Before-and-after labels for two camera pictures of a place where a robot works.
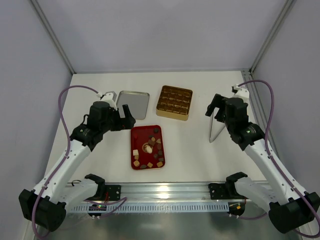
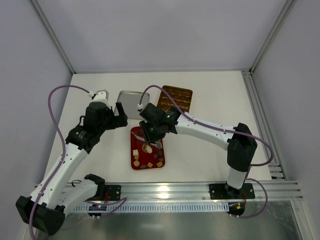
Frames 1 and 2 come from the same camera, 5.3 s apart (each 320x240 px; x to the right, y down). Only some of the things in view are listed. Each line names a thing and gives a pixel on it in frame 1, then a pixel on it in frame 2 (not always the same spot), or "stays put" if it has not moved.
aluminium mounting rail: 185,197 stays put
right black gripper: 219,110 -> 151,133
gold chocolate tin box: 174,103 stays put
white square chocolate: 135,152 stays put
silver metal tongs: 216,126 -> 158,143
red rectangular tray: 147,147 stays put
